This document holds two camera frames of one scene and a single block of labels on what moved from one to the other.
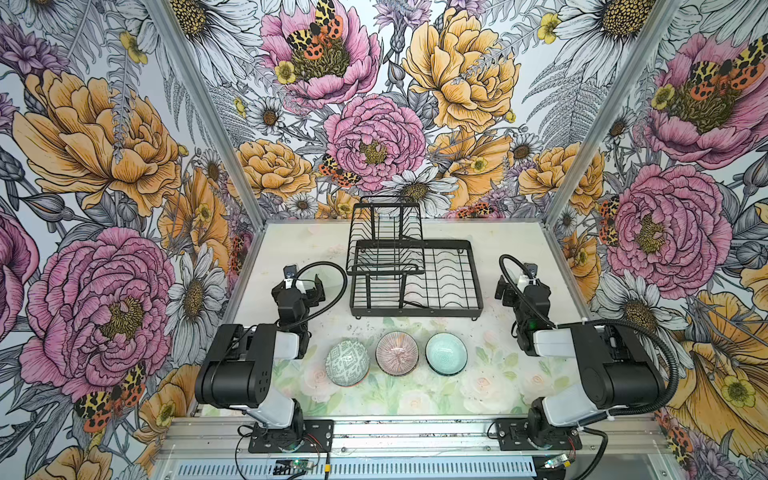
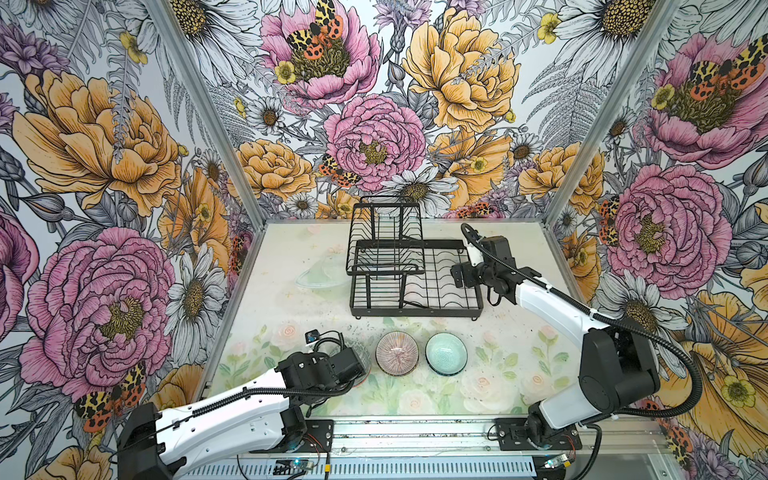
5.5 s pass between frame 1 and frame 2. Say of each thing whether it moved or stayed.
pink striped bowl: stayed
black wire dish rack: stayed
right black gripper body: moved
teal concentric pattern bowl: stayed
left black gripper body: moved
